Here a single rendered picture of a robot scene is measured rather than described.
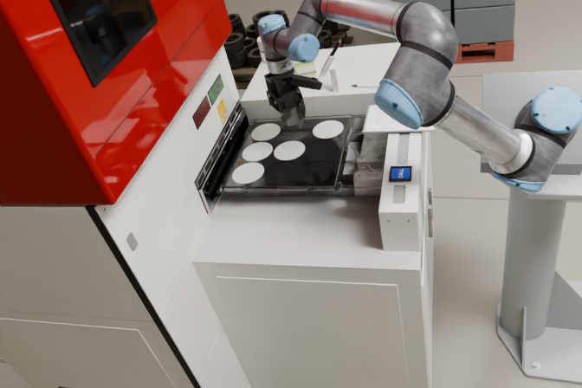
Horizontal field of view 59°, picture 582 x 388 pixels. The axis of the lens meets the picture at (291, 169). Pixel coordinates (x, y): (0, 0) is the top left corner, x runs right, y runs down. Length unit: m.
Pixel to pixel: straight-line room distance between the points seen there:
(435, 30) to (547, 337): 1.43
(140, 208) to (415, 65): 0.70
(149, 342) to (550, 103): 1.18
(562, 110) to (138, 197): 1.01
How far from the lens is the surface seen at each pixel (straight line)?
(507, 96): 1.60
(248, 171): 1.60
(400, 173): 1.37
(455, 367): 2.13
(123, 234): 1.22
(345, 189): 1.53
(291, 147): 1.65
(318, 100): 1.76
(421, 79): 1.07
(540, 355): 2.18
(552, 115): 1.36
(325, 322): 1.56
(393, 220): 1.29
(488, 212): 2.65
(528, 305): 2.03
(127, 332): 1.50
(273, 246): 1.45
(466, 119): 1.18
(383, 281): 1.38
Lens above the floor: 1.84
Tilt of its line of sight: 37 degrees down
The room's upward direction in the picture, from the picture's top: 15 degrees counter-clockwise
